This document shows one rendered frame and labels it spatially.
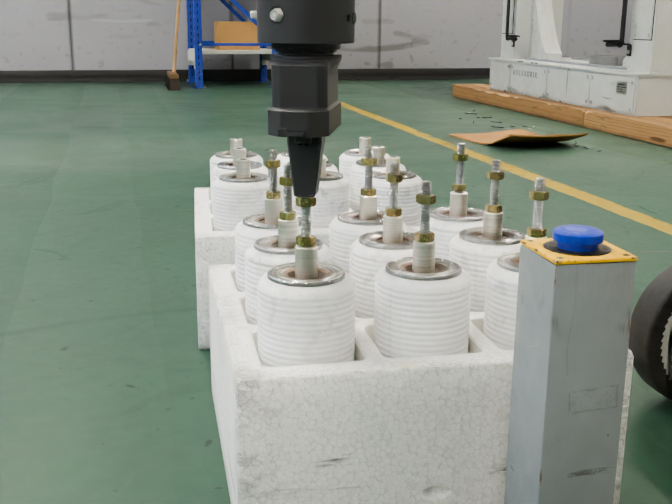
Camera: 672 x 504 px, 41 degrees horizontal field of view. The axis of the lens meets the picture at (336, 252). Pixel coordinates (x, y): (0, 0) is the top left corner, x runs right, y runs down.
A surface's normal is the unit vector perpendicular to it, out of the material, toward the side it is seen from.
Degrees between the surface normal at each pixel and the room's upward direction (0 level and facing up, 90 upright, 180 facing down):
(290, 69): 90
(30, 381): 0
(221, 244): 90
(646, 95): 90
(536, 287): 90
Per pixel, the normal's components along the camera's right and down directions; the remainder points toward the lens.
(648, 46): -0.97, 0.05
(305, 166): -0.12, 0.25
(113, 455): 0.01, -0.97
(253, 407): 0.20, 0.26
